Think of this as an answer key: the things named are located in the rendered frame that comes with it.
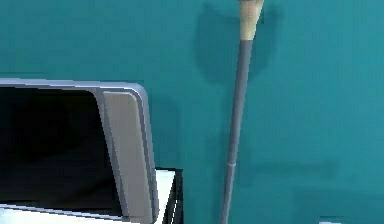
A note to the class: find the grey floor lamp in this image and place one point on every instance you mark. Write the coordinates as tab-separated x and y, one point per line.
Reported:
238	110

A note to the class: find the white black-edged table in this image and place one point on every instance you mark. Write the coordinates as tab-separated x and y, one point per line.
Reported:
165	190

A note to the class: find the pale grey flat object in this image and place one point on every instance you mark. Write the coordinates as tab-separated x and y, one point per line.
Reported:
330	222

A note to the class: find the grey television set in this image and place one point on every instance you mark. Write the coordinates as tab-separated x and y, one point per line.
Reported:
126	150

